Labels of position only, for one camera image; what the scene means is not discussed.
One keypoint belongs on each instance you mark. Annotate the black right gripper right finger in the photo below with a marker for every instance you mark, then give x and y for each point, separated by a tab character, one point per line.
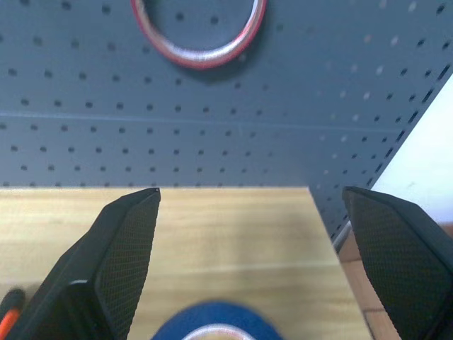
400	262

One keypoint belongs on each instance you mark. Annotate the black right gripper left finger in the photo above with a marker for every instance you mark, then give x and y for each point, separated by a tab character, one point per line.
106	269

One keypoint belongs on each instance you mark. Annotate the grey pegboard panel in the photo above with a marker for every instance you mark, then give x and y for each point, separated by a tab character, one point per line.
226	120

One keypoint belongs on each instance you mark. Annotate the black and orange screwdriver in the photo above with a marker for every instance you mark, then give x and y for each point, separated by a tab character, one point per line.
10	311

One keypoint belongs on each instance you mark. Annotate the blue tape roll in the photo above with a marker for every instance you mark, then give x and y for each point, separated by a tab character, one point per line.
216	320

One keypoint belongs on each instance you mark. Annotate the red tape roll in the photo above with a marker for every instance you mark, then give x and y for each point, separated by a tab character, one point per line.
198	42

